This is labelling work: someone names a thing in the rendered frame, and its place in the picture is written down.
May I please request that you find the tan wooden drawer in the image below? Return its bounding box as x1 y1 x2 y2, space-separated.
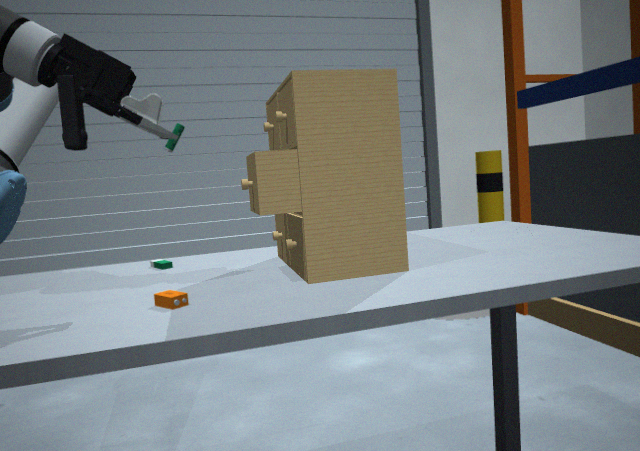
275 79 297 148
273 213 290 264
264 96 281 151
241 149 302 215
285 213 307 279

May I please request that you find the tan wooden chest of drawers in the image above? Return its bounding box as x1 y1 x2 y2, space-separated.
266 69 409 284

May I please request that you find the green and white eraser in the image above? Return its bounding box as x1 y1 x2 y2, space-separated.
150 259 173 270

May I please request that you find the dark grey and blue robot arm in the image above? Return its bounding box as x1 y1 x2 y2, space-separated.
0 5 88 244

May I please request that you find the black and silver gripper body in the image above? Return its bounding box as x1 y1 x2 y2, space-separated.
37 33 136 117

